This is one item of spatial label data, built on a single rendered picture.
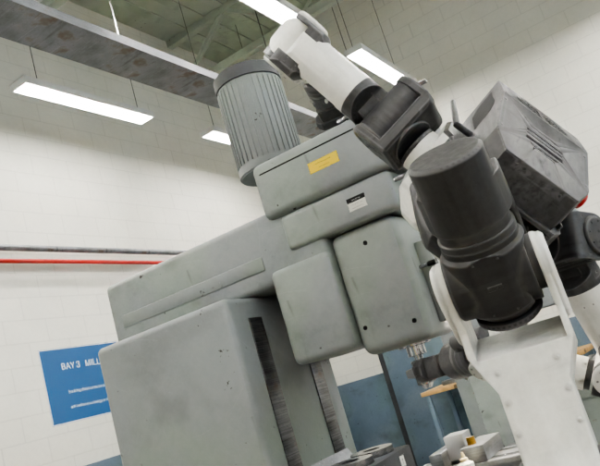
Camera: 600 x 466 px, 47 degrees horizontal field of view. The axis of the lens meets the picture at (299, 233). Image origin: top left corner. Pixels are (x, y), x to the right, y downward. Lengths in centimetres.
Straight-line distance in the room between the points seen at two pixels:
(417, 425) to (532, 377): 784
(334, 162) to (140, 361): 77
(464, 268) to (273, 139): 103
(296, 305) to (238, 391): 26
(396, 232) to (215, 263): 55
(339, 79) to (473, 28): 763
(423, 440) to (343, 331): 721
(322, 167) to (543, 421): 94
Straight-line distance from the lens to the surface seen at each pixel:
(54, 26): 423
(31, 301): 643
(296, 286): 180
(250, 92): 199
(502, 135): 119
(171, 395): 194
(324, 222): 176
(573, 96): 849
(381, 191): 170
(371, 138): 134
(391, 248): 170
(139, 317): 216
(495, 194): 100
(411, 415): 890
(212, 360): 183
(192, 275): 202
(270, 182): 185
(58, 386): 637
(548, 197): 120
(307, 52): 143
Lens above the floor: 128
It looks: 12 degrees up
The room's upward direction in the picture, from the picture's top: 17 degrees counter-clockwise
